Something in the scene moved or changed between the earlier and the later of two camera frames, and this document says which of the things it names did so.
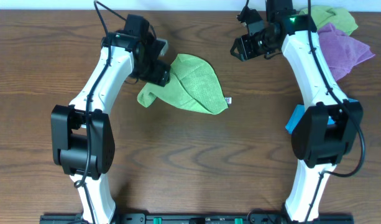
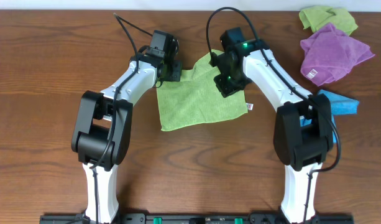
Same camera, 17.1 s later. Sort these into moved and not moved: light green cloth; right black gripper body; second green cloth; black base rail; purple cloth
Moved: light green cloth; right black gripper body
Not moved: purple cloth; second green cloth; black base rail
